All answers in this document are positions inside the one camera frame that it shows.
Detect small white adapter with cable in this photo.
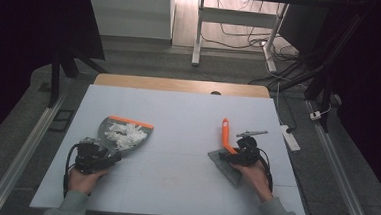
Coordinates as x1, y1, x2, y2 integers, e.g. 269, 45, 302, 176
309, 102, 333, 123

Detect white metal desk frame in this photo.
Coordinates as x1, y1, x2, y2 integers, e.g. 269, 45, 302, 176
190, 0, 290, 74

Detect black floor plate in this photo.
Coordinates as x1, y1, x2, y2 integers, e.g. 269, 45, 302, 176
48, 108, 76, 134

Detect tangle of floor cables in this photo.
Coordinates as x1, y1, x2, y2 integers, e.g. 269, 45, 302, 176
200, 0, 303, 63

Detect white cabinet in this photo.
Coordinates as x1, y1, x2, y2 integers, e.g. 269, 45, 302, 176
84, 0, 177, 41

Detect person's left hand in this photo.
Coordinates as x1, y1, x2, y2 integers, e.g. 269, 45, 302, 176
67, 165, 109, 197

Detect black metal stand with cables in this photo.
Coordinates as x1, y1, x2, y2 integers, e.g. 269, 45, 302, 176
245, 4, 369, 136

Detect grey brush with orange handle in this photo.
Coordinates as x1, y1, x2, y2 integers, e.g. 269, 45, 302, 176
205, 117, 248, 188

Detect wooden table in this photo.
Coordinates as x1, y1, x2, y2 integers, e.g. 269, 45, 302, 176
93, 73, 272, 99

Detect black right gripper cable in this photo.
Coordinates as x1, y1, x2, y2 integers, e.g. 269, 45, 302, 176
255, 147, 276, 194

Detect black power strip cable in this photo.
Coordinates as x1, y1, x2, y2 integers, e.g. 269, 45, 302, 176
274, 82, 300, 134

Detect grey dustpan with orange edge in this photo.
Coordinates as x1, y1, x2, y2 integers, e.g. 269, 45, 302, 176
95, 114, 156, 160

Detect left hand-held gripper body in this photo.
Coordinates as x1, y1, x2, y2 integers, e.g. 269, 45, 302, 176
72, 136, 112, 177

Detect person's right hand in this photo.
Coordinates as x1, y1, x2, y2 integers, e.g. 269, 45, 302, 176
237, 158, 277, 205

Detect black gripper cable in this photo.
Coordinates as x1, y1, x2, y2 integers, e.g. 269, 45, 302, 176
61, 142, 81, 199
255, 147, 276, 194

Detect white paper scraps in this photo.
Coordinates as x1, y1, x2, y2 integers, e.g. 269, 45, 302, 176
103, 120, 149, 153

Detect dark curtain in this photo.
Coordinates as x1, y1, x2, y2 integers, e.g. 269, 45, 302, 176
316, 0, 381, 207
0, 0, 110, 161

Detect aluminium floor rail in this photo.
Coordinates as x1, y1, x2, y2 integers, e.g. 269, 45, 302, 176
299, 100, 381, 215
0, 87, 68, 215

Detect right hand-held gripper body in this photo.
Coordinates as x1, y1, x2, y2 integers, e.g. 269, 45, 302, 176
233, 127, 269, 169

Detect white power strip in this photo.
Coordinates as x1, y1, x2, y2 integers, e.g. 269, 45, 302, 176
278, 124, 303, 153

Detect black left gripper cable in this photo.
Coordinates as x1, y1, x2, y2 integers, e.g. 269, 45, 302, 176
61, 142, 81, 199

